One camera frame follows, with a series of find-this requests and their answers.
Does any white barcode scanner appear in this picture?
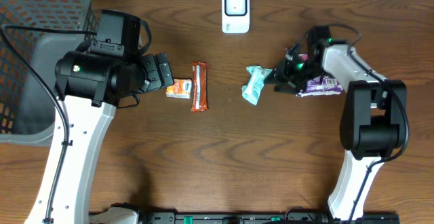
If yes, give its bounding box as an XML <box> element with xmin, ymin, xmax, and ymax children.
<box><xmin>221</xmin><ymin>0</ymin><xmax>250</xmax><ymax>34</ymax></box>

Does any orange-brown snack bar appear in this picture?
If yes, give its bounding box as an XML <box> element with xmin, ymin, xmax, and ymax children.
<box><xmin>191</xmin><ymin>62</ymin><xmax>208</xmax><ymax>112</ymax></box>

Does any red purple noodle packet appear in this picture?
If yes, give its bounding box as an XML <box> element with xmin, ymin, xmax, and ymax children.
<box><xmin>296</xmin><ymin>54</ymin><xmax>343</xmax><ymax>97</ymax></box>

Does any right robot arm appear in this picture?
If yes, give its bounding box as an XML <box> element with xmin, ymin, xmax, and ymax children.
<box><xmin>265</xmin><ymin>37</ymin><xmax>409</xmax><ymax>223</ymax></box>

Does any teal snack packet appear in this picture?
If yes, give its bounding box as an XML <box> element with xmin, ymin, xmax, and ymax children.
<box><xmin>241</xmin><ymin>66</ymin><xmax>272</xmax><ymax>105</ymax></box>

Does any grey plastic mesh basket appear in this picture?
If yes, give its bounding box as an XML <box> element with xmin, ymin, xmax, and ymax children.
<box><xmin>1</xmin><ymin>0</ymin><xmax>98</xmax><ymax>146</ymax></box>

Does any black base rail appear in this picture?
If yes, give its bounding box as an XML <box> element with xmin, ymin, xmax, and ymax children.
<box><xmin>90</xmin><ymin>211</ymin><xmax>401</xmax><ymax>224</ymax></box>

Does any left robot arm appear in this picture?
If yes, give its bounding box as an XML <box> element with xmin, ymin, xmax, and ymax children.
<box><xmin>26</xmin><ymin>48</ymin><xmax>174</xmax><ymax>223</ymax></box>

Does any orange tissue pack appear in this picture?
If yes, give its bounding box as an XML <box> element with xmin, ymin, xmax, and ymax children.
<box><xmin>165</xmin><ymin>79</ymin><xmax>193</xmax><ymax>99</ymax></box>

